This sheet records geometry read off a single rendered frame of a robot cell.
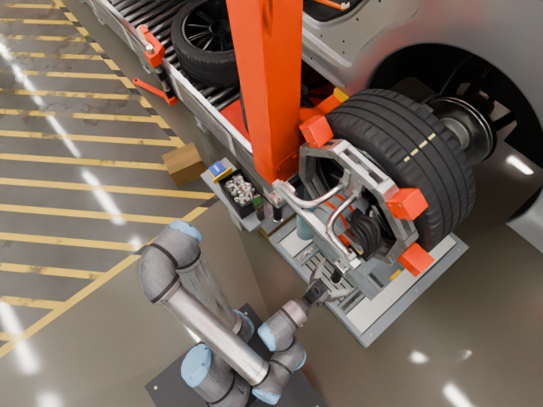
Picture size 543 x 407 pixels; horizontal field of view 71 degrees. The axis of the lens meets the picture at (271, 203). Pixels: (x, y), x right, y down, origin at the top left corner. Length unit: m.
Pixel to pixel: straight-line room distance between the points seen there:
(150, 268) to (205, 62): 1.58
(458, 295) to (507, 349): 0.34
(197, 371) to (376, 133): 1.10
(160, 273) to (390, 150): 0.80
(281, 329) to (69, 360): 1.46
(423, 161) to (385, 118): 0.19
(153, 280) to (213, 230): 1.24
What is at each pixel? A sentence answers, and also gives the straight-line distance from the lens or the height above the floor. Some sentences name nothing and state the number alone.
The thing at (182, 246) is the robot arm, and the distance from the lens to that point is 1.25.
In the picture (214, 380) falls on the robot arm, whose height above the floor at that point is 0.57.
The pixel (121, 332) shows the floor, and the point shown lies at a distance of 2.41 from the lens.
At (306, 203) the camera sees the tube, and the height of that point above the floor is 1.01.
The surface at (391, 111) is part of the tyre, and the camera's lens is 1.36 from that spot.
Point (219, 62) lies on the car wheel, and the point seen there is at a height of 0.49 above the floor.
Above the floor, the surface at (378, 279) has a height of 0.17.
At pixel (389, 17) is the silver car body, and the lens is 1.57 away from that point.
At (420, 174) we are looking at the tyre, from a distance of 1.27.
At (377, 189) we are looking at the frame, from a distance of 1.24.
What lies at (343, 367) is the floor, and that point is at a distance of 2.21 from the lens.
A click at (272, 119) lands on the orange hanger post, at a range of 1.43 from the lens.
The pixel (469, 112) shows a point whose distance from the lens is 1.66.
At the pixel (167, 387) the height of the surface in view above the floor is 0.30.
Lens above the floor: 2.19
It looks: 64 degrees down
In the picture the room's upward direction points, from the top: 7 degrees counter-clockwise
